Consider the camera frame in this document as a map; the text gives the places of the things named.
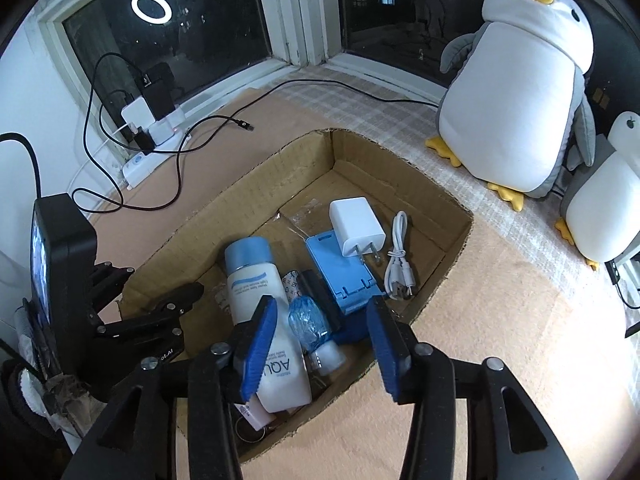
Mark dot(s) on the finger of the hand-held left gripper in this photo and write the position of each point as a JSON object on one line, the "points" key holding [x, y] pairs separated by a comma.
{"points": [[165, 310], [112, 285]]}

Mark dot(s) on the black plug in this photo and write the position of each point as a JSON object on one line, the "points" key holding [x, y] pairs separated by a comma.
{"points": [[144, 142]]}

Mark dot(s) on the person's left hand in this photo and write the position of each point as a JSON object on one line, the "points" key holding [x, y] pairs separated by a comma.
{"points": [[30, 390]]}

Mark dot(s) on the small penguin plush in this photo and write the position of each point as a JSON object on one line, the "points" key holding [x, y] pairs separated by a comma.
{"points": [[605, 200]]}

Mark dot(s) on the beige felt mat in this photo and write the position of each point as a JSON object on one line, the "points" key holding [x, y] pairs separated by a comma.
{"points": [[500, 335]]}

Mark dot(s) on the white power strip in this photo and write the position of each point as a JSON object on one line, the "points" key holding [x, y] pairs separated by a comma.
{"points": [[140, 162]]}

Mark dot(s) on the pink bottle grey cap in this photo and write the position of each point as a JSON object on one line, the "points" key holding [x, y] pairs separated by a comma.
{"points": [[257, 412]]}

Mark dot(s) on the white sunscreen bottle blue cap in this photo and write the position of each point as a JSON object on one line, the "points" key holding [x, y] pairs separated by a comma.
{"points": [[250, 280]]}

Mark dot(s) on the round blue tape measure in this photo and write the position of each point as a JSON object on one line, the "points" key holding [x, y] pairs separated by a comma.
{"points": [[352, 332]]}

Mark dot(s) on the blue eye drop bottle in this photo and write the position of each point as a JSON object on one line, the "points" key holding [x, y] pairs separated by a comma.
{"points": [[310, 317]]}

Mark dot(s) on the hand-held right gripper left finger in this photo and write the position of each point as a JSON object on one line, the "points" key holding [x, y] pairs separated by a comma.
{"points": [[260, 350]]}

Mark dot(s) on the white charger plug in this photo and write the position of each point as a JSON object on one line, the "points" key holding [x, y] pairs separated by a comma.
{"points": [[352, 225]]}

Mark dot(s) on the patterned white lighter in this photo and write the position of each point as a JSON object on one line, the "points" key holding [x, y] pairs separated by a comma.
{"points": [[291, 285]]}

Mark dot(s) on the blue phone stand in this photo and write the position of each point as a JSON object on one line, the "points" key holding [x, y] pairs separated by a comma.
{"points": [[325, 265]]}

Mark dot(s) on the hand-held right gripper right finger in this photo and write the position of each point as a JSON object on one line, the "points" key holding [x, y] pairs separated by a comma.
{"points": [[385, 350]]}

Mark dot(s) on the cardboard box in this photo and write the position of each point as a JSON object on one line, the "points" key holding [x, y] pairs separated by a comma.
{"points": [[400, 180]]}

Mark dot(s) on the black cylinder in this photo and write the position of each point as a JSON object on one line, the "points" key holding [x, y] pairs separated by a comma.
{"points": [[312, 285]]}

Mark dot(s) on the white power adapter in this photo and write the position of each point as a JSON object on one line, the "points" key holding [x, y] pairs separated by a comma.
{"points": [[137, 112]]}

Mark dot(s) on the large penguin plush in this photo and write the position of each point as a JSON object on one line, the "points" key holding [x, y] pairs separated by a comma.
{"points": [[515, 100]]}

